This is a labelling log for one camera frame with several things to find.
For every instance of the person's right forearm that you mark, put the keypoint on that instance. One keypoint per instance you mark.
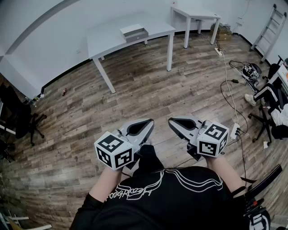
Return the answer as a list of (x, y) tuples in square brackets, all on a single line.
[(225, 173)]

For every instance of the small black power adapter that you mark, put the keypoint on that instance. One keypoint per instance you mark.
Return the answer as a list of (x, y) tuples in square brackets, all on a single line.
[(235, 81)]

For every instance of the stack of cardboard boxes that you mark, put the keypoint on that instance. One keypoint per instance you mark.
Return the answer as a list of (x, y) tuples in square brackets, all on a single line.
[(221, 31)]

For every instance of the person's black trousers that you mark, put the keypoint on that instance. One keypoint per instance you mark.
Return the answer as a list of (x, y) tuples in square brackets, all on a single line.
[(147, 158)]

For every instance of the grey metal ladder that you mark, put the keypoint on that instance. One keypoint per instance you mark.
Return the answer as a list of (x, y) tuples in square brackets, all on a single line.
[(268, 31)]

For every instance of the black office chair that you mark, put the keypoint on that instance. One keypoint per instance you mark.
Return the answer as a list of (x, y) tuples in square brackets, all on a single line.
[(18, 116), (264, 125)]

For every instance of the person's left forearm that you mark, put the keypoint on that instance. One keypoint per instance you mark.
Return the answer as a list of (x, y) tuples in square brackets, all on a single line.
[(105, 184)]

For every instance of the small white table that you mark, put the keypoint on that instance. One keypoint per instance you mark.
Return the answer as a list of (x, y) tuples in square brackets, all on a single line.
[(198, 14)]

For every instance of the black device on floor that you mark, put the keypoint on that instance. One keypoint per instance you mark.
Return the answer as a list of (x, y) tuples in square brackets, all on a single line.
[(251, 71)]

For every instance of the white power strip with plugs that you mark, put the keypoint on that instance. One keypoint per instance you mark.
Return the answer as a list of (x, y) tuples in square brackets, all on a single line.
[(235, 131)]

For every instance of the white metal rack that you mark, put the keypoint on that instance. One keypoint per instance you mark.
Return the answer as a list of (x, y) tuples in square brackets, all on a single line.
[(20, 219)]

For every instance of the grey drawer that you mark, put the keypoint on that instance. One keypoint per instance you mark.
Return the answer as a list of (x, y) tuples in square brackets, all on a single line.
[(136, 36)]

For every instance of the small red bottle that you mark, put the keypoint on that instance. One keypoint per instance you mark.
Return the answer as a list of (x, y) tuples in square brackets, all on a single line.
[(64, 91)]

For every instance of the long white power strip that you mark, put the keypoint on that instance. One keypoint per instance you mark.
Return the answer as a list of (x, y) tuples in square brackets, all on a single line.
[(218, 51)]

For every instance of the person's black printed shirt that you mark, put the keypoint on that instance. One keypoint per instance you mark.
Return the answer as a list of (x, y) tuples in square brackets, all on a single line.
[(171, 202)]

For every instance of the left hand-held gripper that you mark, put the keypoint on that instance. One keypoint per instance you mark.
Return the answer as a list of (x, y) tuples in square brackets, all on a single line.
[(113, 149)]

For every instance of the large white table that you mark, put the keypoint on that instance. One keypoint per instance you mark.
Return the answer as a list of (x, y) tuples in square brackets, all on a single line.
[(105, 42)]

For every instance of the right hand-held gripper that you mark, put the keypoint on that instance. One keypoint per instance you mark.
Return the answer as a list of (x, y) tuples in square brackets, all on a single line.
[(211, 140)]

